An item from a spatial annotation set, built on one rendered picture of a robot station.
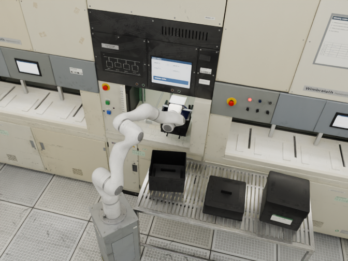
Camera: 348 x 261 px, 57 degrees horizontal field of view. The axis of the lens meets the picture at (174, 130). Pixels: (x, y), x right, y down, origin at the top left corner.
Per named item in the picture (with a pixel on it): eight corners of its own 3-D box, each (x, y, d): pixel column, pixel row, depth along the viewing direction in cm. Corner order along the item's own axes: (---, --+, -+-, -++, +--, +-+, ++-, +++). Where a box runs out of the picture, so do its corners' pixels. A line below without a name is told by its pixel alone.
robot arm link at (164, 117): (168, 104, 209) (186, 115, 236) (146, 107, 216) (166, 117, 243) (168, 117, 207) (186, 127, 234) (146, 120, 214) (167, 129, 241)
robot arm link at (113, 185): (106, 184, 219) (122, 197, 211) (93, 187, 208) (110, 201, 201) (131, 117, 205) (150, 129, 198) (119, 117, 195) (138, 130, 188)
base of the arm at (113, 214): (105, 229, 225) (102, 214, 212) (95, 208, 236) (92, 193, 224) (130, 217, 233) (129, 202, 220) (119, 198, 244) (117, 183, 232)
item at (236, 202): (202, 213, 237) (203, 202, 229) (207, 182, 259) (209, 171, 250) (242, 221, 233) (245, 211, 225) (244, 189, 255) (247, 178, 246)
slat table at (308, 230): (136, 256, 289) (133, 208, 238) (155, 202, 332) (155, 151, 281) (284, 293, 271) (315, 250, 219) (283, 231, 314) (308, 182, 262)
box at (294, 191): (258, 221, 234) (266, 201, 217) (261, 190, 254) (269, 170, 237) (298, 232, 229) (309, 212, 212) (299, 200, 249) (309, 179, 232)
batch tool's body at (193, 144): (112, 194, 337) (83, 12, 204) (139, 134, 405) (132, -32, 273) (194, 213, 324) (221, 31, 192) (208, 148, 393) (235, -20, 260)
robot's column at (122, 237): (112, 283, 272) (102, 237, 220) (99, 255, 289) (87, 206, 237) (142, 265, 283) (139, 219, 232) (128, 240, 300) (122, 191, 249)
